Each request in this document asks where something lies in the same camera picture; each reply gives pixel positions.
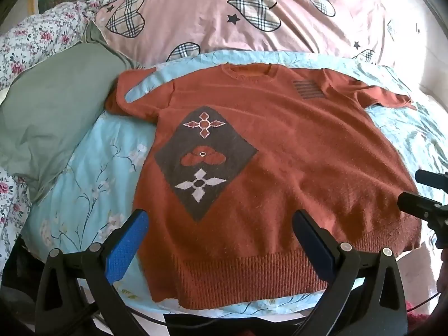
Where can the white floral quilt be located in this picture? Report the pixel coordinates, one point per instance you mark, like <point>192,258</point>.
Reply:
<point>35,31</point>

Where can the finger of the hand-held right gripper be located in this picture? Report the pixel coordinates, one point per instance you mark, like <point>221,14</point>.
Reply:
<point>432,180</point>
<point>416,204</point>

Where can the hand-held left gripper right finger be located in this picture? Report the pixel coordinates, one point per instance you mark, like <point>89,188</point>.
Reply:
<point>315,248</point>

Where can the light blue floral bedsheet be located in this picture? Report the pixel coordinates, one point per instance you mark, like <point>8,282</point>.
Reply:
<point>91,168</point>

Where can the orange knit sweater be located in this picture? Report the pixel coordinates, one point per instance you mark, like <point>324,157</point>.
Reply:
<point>280,147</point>

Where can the green pillow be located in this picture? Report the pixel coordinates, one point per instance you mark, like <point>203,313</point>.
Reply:
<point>52,105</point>

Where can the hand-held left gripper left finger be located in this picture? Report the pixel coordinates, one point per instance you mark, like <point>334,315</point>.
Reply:
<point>127,248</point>

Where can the pink quilt with plaid hearts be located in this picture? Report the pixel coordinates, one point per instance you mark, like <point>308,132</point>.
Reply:
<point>196,24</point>

